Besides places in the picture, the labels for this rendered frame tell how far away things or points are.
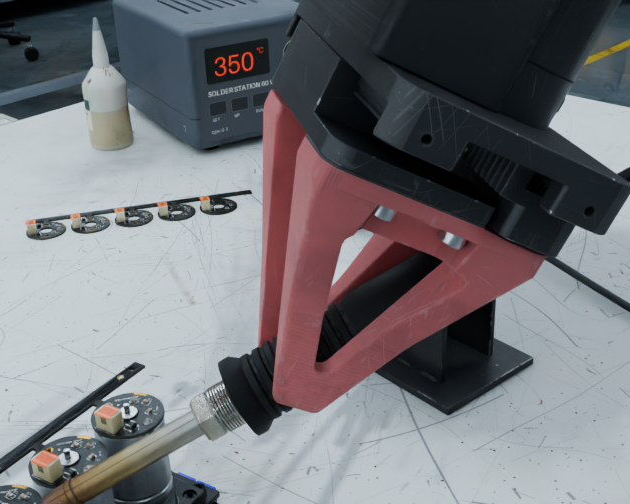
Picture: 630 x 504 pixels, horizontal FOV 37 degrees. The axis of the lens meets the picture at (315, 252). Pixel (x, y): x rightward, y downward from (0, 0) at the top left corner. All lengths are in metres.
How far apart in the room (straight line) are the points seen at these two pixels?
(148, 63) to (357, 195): 0.56
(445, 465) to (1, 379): 0.22
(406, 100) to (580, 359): 0.29
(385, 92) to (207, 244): 0.39
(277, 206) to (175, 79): 0.46
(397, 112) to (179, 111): 0.54
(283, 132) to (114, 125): 0.50
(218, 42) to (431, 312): 0.48
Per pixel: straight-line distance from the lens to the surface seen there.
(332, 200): 0.22
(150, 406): 0.34
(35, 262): 0.59
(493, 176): 0.23
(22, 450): 0.33
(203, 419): 0.27
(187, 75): 0.70
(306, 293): 0.24
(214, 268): 0.56
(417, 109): 0.20
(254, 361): 0.27
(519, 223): 0.23
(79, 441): 0.33
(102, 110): 0.75
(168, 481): 0.35
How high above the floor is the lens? 1.01
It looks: 27 degrees down
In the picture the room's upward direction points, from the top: 2 degrees counter-clockwise
